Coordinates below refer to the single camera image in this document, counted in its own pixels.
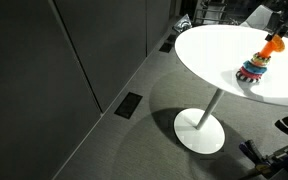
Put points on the orange toy peg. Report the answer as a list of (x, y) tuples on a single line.
[(266, 50)]

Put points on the grey mesh chair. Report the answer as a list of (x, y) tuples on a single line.
[(255, 16)]

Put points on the black white striped toy base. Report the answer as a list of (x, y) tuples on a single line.
[(245, 78)]

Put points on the shiny metal floor box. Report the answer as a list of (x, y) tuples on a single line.
[(182, 23)]

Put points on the small black floor outlet plate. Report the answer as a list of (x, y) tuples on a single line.
[(166, 47)]

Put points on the large black floor outlet plate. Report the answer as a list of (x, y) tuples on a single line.
[(128, 105)]

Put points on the dark metal rack frame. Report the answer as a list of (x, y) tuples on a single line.
[(214, 11)]

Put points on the white table pedestal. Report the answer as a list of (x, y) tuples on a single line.
[(200, 136)]

